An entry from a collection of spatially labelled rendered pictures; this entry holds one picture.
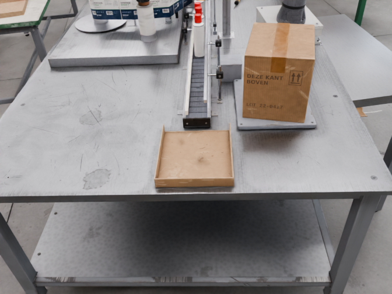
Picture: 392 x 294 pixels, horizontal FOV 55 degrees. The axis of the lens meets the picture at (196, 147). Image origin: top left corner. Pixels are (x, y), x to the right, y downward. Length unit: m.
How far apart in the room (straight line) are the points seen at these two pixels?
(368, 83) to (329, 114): 0.32
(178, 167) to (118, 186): 0.21
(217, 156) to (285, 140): 0.27
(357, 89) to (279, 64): 0.53
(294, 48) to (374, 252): 1.24
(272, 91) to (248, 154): 0.25
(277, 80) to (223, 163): 0.36
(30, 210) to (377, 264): 1.99
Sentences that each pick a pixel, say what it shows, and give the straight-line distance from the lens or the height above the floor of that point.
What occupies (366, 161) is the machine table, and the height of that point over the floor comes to 0.83.
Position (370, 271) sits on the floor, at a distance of 2.15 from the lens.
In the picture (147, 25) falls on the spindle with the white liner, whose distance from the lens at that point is 2.06.
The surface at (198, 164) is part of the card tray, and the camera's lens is 1.31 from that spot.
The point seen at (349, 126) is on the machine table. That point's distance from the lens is 1.55.
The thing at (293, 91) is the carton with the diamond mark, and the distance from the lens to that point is 1.42.
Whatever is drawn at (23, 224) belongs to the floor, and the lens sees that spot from 2.48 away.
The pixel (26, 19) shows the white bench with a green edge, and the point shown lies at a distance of 2.96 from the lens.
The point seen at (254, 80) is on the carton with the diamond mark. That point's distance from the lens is 1.40.
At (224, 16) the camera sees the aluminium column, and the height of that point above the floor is 0.95.
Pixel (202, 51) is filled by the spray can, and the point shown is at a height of 0.91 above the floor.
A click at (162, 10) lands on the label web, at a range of 2.27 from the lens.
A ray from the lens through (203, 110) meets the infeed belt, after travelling 1.49.
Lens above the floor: 1.72
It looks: 40 degrees down
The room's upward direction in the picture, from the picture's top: 4 degrees counter-clockwise
